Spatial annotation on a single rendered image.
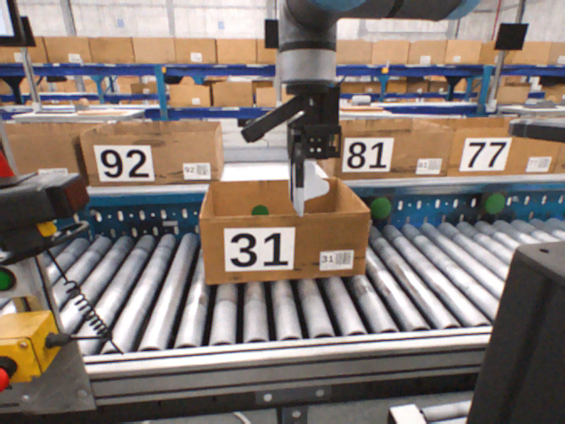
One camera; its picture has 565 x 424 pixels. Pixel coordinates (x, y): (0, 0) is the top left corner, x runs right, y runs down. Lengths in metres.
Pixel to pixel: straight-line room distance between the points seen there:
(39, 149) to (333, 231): 0.88
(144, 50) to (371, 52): 3.34
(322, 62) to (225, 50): 5.07
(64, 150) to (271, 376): 0.88
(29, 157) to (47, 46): 5.03
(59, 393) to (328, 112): 0.65
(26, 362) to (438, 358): 0.67
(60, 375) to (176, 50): 5.24
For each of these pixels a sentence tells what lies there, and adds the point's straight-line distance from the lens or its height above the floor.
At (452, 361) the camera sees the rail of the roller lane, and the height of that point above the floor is 0.70.
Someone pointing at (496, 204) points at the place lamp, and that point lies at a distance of 1.33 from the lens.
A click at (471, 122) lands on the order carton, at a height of 1.03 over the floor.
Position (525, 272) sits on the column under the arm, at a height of 1.06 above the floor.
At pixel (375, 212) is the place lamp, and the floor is 0.80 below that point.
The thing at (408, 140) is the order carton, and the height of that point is 1.02.
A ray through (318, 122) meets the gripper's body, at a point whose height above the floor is 1.14.
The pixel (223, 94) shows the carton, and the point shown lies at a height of 0.97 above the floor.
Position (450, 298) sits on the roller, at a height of 0.74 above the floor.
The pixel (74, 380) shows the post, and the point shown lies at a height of 0.74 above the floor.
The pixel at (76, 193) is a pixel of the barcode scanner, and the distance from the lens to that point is 0.50.
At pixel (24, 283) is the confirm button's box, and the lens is 0.60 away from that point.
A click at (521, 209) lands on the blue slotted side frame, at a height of 0.77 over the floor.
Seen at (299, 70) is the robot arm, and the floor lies 1.21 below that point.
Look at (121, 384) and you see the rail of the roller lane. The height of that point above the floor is 0.71.
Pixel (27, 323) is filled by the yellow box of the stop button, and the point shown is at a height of 0.88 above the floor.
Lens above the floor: 1.20
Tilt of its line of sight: 22 degrees down
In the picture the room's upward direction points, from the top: straight up
